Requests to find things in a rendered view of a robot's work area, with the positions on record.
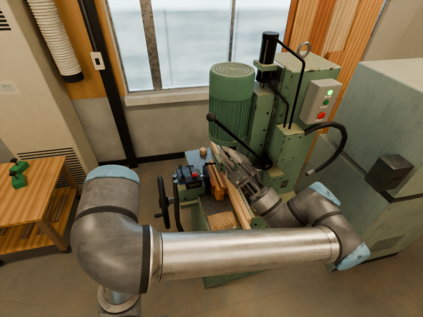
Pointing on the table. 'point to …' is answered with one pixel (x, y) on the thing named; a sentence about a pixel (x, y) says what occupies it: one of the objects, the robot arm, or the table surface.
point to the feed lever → (265, 163)
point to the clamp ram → (206, 177)
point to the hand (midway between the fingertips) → (223, 149)
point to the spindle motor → (230, 100)
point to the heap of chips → (222, 221)
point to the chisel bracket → (221, 163)
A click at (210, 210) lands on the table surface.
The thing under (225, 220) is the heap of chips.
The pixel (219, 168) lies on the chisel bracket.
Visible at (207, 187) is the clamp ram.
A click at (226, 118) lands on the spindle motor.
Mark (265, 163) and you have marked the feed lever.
